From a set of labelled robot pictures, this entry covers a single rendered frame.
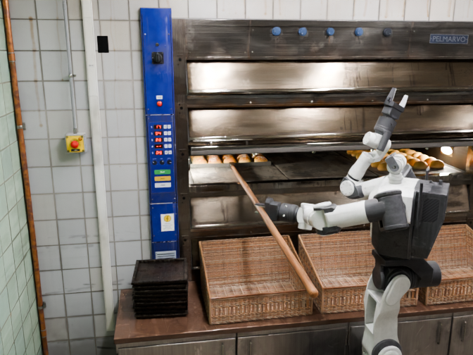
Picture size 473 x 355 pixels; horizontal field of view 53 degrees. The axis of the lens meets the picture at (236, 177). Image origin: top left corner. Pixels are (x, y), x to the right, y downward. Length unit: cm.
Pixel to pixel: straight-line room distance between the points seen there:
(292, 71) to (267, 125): 33
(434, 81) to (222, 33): 129
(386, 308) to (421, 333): 73
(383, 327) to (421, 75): 152
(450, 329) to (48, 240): 230
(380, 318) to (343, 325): 47
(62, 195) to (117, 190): 30
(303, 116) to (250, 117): 31
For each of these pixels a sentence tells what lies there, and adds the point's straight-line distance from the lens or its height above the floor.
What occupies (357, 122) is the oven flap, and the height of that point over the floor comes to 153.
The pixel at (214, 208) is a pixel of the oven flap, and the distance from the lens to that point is 284.
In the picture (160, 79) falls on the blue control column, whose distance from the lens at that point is 265.
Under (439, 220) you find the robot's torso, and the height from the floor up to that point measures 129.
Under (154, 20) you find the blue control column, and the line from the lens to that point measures 265.
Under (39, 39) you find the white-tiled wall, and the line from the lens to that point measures 274.
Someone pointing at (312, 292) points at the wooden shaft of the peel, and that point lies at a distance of 158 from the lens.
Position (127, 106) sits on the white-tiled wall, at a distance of 269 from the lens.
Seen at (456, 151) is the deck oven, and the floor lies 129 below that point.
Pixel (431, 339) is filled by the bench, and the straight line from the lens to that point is 299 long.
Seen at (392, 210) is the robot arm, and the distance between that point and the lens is 189.
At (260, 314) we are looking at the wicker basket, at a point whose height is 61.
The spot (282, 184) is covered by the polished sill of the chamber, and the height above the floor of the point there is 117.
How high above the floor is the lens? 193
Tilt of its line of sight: 15 degrees down
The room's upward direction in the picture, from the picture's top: straight up
